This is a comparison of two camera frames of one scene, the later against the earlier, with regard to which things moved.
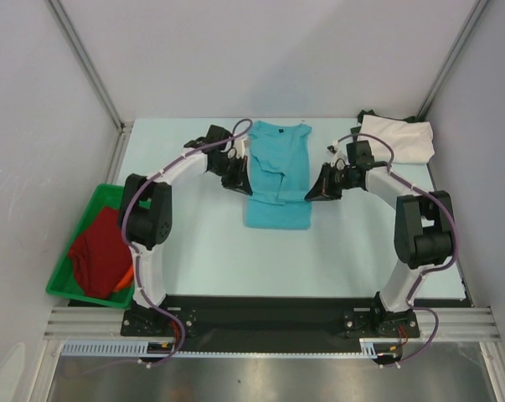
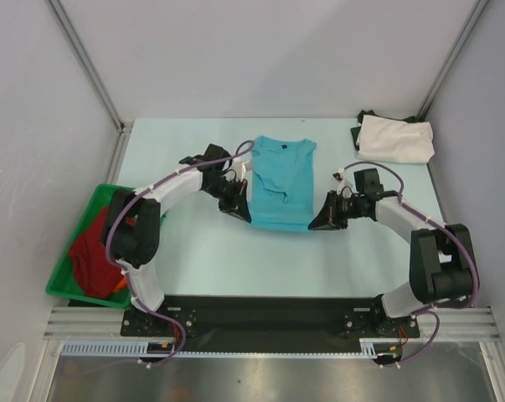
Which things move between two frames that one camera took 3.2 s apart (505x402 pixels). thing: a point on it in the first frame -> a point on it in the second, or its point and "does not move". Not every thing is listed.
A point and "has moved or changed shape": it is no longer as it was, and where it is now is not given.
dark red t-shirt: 100,255 does not move
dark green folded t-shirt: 357,130 does not move
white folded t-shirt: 410,141 does not move
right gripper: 330,180 -> 336,208
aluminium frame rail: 440,323 does not move
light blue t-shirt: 279,157 has moved or changed shape
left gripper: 244,187 -> 231,205
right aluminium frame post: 476,18 does not move
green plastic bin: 64,280 does not move
